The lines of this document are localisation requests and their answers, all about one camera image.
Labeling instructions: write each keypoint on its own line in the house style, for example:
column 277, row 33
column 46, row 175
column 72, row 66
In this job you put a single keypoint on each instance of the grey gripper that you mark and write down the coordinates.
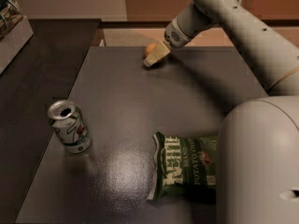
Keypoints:
column 174, row 35

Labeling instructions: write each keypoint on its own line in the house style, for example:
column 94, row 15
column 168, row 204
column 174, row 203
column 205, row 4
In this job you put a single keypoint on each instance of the orange fruit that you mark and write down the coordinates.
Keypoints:
column 149, row 48

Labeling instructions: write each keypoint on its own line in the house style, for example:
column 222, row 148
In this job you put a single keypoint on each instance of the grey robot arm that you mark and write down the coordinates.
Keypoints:
column 256, row 170

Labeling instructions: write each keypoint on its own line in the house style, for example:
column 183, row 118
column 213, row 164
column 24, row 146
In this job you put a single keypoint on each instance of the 7up soda can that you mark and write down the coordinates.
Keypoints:
column 68, row 124

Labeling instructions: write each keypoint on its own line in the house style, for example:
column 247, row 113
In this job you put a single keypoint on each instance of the green jalapeno chips bag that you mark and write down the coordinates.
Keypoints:
column 185, row 166

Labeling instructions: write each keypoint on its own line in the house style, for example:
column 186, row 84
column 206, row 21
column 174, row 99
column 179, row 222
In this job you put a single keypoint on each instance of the dark side table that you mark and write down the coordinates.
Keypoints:
column 42, row 73

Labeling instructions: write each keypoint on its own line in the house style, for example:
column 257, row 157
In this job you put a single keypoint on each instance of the white snack box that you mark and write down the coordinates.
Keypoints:
column 15, row 31

